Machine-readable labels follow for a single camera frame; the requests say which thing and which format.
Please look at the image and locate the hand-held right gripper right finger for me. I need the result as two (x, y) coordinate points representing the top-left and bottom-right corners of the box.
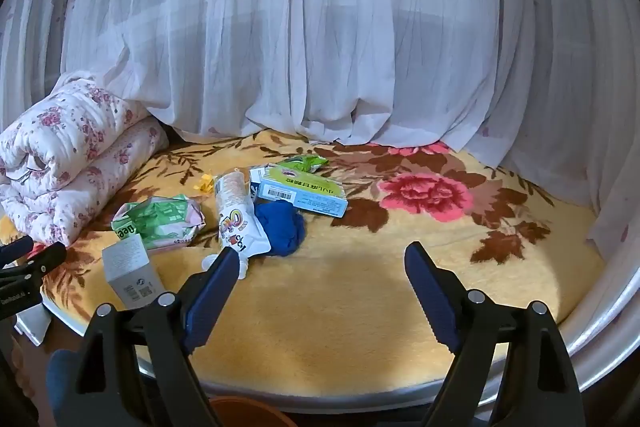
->
(404, 241), (586, 427)

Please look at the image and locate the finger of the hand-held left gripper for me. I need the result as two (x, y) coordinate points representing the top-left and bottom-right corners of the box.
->
(0, 235), (35, 265)
(0, 242), (67, 293)

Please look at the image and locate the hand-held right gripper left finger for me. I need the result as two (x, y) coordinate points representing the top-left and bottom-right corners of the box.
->
(75, 248), (241, 427)

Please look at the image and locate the trash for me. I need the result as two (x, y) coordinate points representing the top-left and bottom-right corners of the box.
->
(201, 172), (272, 280)

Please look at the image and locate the white carton box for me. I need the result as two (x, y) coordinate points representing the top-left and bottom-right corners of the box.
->
(101, 239), (166, 310)

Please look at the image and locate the green tissue packet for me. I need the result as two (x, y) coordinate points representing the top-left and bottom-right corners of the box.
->
(111, 194), (207, 255)

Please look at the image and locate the blue cloth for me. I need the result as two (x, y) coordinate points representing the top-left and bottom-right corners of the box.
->
(254, 199), (307, 256)

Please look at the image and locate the orange bin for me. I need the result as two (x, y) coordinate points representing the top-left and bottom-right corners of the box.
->
(209, 397), (286, 427)

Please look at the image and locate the green box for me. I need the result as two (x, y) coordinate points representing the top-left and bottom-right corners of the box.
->
(257, 164), (349, 219)

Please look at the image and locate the white paper sheet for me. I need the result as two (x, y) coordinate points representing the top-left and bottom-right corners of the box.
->
(15, 307), (51, 347)

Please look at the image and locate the person's blue trouser leg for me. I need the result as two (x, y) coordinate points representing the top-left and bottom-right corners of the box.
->
(46, 349), (83, 427)

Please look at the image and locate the yellow floral plush blanket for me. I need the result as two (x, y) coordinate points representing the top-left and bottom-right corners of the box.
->
(0, 129), (608, 400)

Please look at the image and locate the folded pink floral quilt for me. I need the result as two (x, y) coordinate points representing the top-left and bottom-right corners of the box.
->
(0, 69), (171, 248)

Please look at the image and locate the green snack wrapper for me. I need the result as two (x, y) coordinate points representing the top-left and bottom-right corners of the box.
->
(276, 155), (331, 175)

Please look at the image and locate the white sheer floral curtain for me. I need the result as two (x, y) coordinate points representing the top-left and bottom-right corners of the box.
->
(0, 0), (640, 258)

